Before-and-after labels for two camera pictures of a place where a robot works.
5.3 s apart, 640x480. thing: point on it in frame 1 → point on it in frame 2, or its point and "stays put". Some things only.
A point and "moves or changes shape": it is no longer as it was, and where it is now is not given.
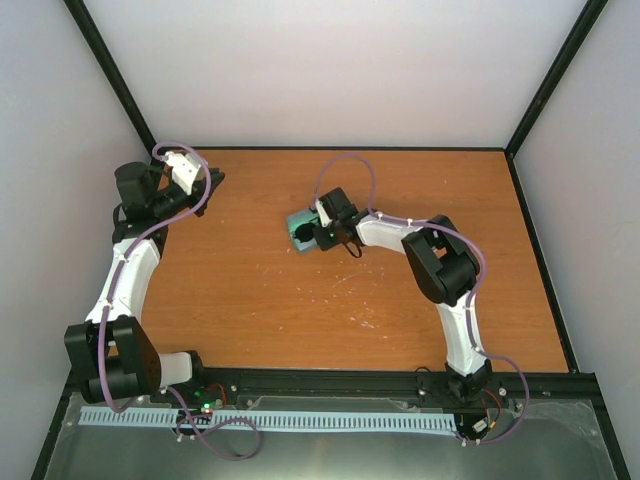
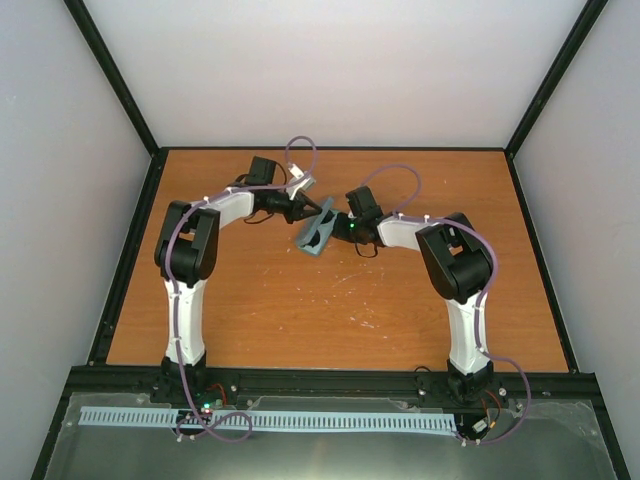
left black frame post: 96,46 stays put
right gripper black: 323,242 → 339,230
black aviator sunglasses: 304,232 moves or changes shape
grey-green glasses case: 297,219 moves or changes shape
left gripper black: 198,190 → 296,213
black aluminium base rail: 365,386 stays put
